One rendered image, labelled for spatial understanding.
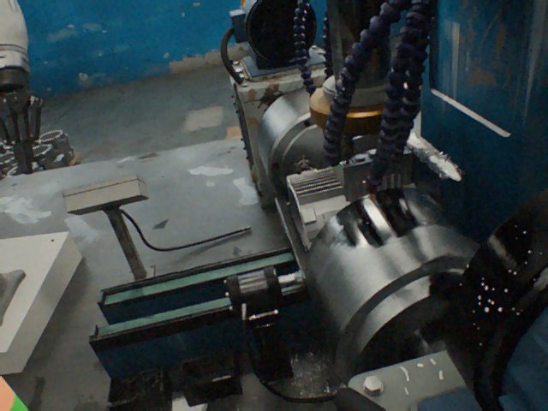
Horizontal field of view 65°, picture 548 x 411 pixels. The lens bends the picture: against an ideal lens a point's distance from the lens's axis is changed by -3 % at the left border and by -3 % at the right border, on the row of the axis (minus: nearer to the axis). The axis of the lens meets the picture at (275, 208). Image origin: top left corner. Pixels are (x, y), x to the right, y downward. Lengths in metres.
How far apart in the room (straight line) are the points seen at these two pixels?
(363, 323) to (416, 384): 0.13
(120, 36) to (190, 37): 0.95
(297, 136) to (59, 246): 0.70
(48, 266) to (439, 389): 1.01
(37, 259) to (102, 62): 5.67
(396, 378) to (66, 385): 0.75
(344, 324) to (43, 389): 0.70
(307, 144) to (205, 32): 5.52
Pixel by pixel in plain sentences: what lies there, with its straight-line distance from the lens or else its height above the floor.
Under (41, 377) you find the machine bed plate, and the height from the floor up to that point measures 0.80.
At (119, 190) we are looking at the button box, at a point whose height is 1.06.
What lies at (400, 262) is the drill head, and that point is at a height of 1.16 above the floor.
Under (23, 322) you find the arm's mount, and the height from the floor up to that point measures 0.87.
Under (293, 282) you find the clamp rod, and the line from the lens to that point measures 0.70.
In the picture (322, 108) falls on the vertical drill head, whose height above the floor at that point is 1.24.
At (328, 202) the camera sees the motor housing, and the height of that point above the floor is 1.08.
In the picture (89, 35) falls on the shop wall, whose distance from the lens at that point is 6.77.
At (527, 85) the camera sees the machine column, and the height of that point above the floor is 1.26.
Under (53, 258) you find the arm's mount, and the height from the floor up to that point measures 0.89.
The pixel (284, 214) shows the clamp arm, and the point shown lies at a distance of 0.84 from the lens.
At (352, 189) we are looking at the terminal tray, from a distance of 0.75.
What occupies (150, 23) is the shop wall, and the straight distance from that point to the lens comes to 6.50.
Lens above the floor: 1.49
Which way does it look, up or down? 32 degrees down
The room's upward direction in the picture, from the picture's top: 11 degrees counter-clockwise
